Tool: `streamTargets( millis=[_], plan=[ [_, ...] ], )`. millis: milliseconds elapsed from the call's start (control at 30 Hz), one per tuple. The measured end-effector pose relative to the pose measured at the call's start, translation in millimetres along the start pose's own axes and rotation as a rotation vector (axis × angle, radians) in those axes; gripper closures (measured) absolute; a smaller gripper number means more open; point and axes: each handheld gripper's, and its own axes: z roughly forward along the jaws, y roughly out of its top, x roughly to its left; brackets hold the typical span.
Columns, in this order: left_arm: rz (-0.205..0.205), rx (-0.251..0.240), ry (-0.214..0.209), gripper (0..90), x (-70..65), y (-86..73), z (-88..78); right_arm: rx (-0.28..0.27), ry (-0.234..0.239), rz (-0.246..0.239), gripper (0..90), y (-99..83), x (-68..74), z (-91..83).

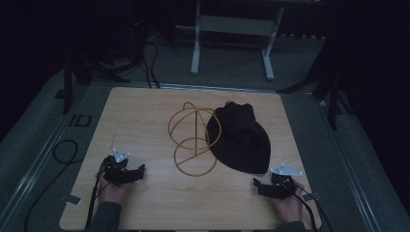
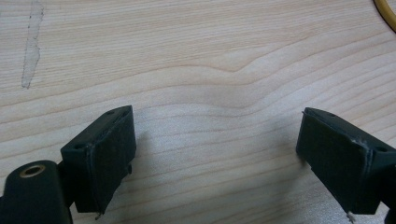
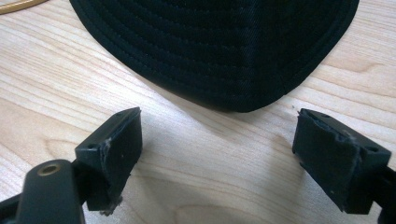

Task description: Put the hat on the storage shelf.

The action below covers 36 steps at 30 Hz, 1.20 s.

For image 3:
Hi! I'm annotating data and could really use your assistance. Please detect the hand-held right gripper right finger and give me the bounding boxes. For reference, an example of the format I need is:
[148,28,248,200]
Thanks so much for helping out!
[291,107,392,215]

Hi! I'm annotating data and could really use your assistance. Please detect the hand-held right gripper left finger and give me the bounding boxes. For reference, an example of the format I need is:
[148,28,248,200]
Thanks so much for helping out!
[74,106,144,217]

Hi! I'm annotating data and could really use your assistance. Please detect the black cap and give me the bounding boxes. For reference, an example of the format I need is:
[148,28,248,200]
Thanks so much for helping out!
[68,0,361,114]

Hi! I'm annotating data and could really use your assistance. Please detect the tan curved strip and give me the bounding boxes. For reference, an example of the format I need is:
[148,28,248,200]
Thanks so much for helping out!
[0,0,49,16]

